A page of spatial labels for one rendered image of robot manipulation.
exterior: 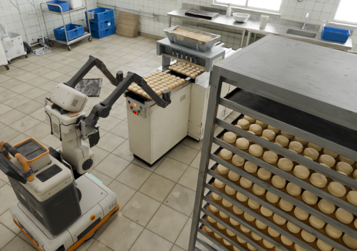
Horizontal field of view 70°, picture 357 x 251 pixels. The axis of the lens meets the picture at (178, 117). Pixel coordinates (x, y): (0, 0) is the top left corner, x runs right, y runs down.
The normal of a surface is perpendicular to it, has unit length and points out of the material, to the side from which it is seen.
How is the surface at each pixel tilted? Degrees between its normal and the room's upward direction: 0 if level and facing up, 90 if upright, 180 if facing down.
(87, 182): 1
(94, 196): 1
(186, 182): 0
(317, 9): 90
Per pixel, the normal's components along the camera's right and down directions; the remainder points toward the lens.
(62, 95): -0.40, -0.24
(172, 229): 0.05, -0.82
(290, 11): -0.48, 0.48
